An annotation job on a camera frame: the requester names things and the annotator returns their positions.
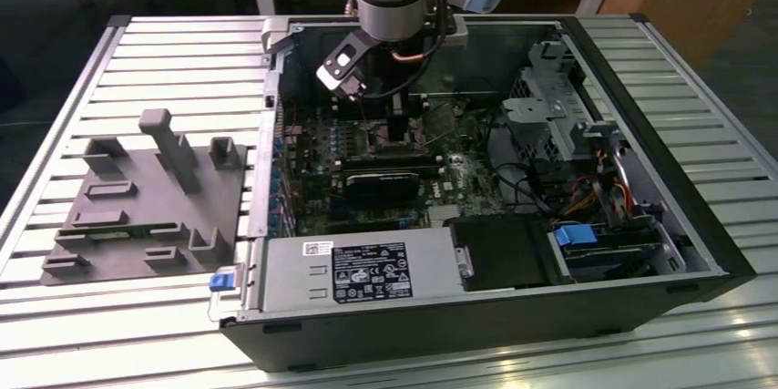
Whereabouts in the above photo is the CPU socket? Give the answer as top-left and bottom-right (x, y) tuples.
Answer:
(361, 116), (431, 158)

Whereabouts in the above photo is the black RAM slot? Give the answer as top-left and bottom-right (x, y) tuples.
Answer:
(336, 165), (443, 177)
(338, 157), (440, 168)

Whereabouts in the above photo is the black expansion slot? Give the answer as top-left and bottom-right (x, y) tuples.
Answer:
(326, 220), (405, 235)

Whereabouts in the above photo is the black drive bay cover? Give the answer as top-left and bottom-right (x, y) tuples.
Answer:
(445, 214), (576, 292)

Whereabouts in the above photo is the green motherboard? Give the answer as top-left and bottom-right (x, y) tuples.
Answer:
(276, 87), (512, 238)

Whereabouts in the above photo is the metal drive cage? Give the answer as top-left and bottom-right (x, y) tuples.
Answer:
(497, 40), (627, 162)

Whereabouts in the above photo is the black graphics card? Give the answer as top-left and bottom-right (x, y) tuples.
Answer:
(342, 169), (420, 203)

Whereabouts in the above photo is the silver chipset heat sink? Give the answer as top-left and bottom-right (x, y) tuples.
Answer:
(428, 205), (463, 226)

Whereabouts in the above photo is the blue disk carrier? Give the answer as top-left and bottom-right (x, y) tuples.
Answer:
(555, 223), (600, 251)

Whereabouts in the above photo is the silver power supply unit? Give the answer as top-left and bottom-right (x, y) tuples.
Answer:
(257, 236), (469, 312)

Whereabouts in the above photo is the grey parts rack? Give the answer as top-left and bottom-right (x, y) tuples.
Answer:
(36, 107), (260, 288)

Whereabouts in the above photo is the black PC case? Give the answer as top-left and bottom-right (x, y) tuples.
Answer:
(205, 13), (758, 374)

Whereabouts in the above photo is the silver disk bay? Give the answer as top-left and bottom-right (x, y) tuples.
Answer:
(543, 213), (691, 285)

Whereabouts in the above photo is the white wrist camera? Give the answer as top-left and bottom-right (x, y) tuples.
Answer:
(314, 31), (381, 102)

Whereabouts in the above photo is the orange red flat wire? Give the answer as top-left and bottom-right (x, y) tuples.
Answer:
(609, 181), (633, 226)

